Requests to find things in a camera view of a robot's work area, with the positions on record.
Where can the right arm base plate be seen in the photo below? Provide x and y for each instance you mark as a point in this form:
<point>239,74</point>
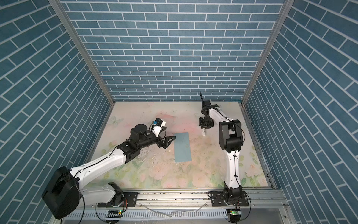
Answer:
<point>224,198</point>

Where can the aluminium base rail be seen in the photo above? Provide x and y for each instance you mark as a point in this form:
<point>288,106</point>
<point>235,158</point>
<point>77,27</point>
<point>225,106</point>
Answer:
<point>170,198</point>

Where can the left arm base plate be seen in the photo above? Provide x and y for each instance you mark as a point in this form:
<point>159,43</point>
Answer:
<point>124,200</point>

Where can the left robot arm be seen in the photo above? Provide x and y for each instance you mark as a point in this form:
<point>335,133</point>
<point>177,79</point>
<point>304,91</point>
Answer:
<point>66,191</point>

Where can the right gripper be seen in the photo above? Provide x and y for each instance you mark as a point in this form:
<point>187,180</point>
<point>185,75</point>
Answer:
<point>203,126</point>

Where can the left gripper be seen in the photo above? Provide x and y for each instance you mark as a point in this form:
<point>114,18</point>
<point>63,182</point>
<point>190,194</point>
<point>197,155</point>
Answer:
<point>164,144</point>

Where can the teal envelope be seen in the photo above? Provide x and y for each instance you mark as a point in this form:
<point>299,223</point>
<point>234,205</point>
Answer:
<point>182,150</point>

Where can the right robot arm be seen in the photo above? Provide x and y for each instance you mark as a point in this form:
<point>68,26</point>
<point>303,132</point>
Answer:
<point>231,139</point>

